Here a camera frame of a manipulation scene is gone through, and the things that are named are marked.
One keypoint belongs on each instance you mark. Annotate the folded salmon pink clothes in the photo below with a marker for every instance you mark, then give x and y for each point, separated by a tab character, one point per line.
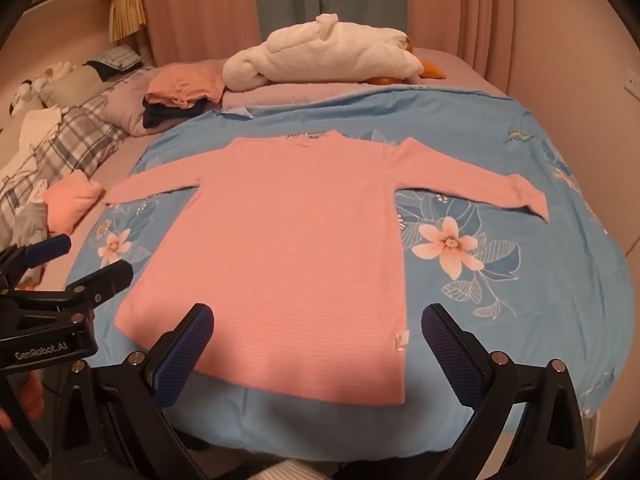
185	82

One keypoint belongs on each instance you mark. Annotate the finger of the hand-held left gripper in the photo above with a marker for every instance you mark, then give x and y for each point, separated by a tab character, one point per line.
112	275
55	246

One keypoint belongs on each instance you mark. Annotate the blue floral duvet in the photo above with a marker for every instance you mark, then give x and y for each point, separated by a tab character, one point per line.
500	185

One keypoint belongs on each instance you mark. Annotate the folded pink fleece garment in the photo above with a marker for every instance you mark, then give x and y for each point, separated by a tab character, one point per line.
70	200

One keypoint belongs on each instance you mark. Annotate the beige curtain tassel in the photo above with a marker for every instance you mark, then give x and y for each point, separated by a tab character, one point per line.
125	10

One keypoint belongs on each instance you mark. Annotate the wall socket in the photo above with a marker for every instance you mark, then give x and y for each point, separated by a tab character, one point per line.
632	84

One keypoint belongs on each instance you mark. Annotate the grey garment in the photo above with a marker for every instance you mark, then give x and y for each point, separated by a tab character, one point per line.
27	225

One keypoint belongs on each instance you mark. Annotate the plush dog toy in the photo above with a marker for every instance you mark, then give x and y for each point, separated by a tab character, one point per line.
25	92

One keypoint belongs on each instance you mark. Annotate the person's left hand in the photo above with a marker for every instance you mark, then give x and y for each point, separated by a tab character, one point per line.
29	396

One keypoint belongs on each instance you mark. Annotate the small white garment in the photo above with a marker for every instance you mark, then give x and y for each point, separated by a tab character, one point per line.
37	191

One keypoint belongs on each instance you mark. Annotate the blue striped cloth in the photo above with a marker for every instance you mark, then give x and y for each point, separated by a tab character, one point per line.
117	57

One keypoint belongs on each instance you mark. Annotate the folded dark navy clothes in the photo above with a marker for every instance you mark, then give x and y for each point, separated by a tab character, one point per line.
160	115

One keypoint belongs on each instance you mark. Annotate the grey-green pillow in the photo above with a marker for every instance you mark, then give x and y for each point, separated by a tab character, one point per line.
75	82

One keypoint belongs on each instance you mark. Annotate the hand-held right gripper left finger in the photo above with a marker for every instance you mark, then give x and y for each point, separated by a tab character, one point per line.
184	357

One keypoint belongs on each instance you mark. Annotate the mauve pillow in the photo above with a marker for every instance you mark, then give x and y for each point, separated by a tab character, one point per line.
125	105

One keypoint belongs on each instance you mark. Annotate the pink curtain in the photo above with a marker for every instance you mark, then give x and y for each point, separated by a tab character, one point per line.
200	10
470	5

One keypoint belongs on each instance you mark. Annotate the pink long-sleeve shirt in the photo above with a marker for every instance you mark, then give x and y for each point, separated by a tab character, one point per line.
300	260

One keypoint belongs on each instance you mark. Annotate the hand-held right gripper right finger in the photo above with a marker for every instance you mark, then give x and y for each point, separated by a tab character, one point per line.
450	360

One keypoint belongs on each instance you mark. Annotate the folded pink quilt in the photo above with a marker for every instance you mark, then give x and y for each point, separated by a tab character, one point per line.
300	94

